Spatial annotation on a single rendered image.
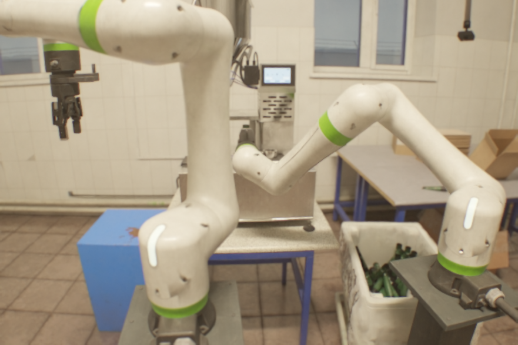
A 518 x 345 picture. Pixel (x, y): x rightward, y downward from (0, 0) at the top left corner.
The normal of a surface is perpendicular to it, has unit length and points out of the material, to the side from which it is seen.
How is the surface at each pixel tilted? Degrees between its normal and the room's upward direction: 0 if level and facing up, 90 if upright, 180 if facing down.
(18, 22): 107
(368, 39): 90
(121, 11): 71
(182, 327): 0
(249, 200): 90
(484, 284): 0
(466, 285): 81
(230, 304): 0
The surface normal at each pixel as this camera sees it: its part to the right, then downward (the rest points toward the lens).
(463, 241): -0.70, 0.18
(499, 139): 0.04, 0.77
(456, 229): -0.91, 0.11
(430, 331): -0.99, 0.04
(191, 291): 0.62, 0.20
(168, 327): 0.00, -0.97
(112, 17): -0.34, 0.10
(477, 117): 0.06, 0.26
